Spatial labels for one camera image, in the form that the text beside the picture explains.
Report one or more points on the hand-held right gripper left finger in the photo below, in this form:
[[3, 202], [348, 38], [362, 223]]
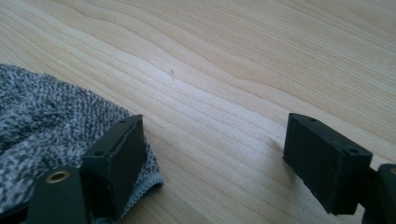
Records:
[[124, 161]]

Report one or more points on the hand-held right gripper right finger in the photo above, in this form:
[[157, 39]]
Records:
[[323, 165]]

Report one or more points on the grey knitted sock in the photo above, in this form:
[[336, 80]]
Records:
[[40, 118]]

